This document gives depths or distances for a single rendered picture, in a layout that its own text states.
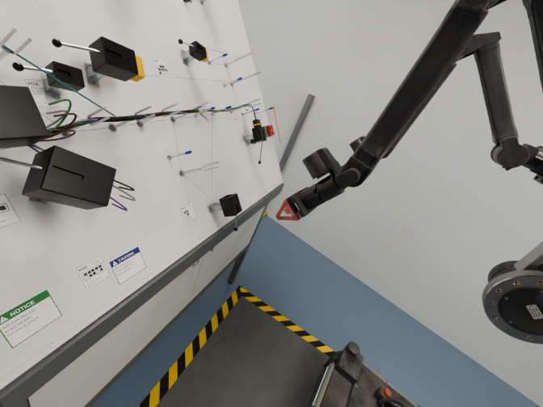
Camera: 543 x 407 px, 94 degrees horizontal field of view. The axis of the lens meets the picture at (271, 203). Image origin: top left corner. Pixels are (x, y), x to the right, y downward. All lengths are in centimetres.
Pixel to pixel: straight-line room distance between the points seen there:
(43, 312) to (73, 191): 24
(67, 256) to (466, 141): 212
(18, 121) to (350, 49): 205
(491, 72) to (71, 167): 112
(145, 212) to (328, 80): 185
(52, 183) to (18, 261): 18
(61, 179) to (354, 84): 200
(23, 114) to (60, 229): 23
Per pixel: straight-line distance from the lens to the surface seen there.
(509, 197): 225
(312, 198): 67
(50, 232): 61
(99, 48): 65
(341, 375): 157
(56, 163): 47
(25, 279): 60
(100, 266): 65
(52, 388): 84
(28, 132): 47
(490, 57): 112
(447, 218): 225
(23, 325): 61
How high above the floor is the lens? 143
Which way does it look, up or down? 29 degrees down
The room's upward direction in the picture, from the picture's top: 24 degrees clockwise
